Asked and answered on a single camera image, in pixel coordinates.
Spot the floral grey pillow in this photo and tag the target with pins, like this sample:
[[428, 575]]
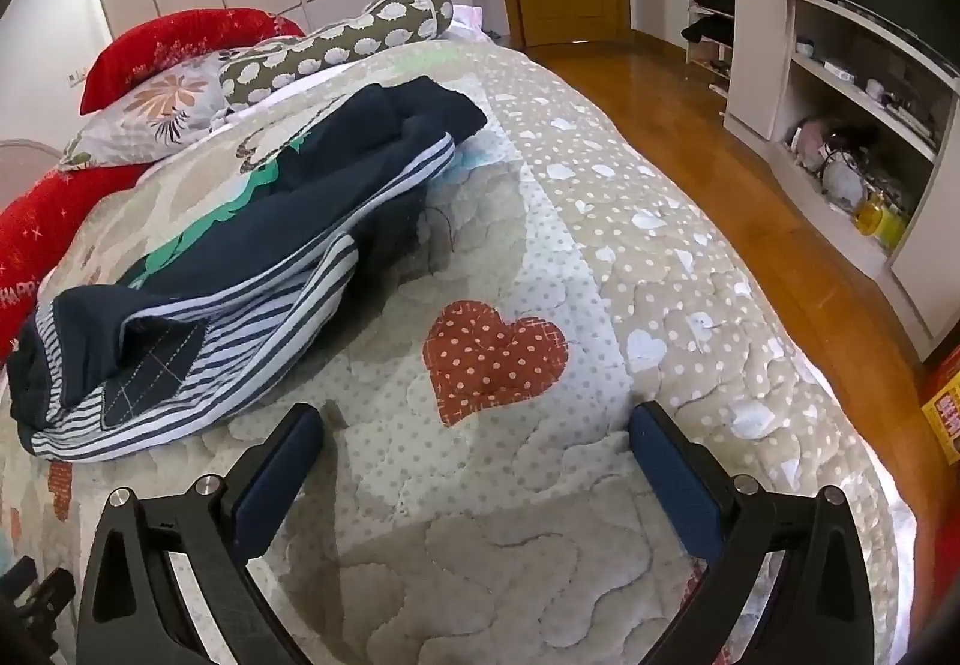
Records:
[[159, 118]]

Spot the red pillow behind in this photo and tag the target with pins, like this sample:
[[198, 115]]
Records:
[[155, 45]]

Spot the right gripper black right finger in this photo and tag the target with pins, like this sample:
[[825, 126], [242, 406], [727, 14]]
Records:
[[820, 607]]

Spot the red long pillow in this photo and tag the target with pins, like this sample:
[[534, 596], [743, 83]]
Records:
[[37, 230]]

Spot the olive dotted bolster pillow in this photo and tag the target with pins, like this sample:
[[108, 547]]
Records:
[[274, 64]]

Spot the heart patterned quilt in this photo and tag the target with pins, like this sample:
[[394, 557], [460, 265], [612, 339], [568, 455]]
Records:
[[476, 500]]

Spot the white shelf unit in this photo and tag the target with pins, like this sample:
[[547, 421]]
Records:
[[795, 61]]

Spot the yellow bottle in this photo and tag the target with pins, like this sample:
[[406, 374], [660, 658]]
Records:
[[876, 218]]

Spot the navy striped pants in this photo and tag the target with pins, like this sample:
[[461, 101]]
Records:
[[203, 326]]

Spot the red yellow box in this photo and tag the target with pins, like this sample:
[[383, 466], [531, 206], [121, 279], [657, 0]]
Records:
[[942, 405]]

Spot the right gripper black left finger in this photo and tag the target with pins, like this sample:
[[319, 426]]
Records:
[[132, 608]]

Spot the round headboard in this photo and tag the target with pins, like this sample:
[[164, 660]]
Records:
[[22, 164]]

